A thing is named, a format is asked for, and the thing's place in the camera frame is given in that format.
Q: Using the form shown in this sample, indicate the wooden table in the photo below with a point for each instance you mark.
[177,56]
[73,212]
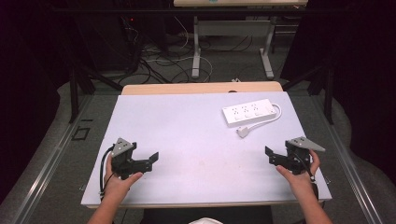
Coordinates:
[199,87]

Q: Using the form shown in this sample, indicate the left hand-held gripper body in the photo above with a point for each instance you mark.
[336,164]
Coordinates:
[122,161]

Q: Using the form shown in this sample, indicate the person's white clothing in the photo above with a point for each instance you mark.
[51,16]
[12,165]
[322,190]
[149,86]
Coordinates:
[205,221]

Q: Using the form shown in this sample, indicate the white desk with metal legs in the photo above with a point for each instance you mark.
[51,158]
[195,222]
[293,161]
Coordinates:
[233,28]

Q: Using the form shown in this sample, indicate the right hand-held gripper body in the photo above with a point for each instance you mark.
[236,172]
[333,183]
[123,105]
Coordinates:
[294,158]

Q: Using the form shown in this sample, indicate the aluminium floor rail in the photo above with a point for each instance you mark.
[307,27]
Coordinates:
[46,174]
[348,168]

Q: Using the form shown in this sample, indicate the person's right hand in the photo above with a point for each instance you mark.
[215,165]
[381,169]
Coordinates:
[300,182]

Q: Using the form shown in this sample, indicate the black floor socket frame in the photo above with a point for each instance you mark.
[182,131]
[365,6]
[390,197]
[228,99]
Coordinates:
[81,133]

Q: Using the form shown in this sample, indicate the black computer tower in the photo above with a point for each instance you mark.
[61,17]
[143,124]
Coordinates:
[106,43]

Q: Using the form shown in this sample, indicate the black metal stand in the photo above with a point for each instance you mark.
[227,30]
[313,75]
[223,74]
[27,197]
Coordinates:
[77,90]
[327,90]

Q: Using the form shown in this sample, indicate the white table mat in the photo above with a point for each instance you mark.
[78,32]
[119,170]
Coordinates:
[193,149]

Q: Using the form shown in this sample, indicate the white power plug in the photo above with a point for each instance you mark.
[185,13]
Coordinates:
[243,132]

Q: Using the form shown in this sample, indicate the white power strip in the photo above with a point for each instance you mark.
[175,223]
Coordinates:
[249,112]

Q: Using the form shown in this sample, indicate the person's left hand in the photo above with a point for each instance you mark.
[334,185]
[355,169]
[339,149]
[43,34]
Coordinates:
[116,186]

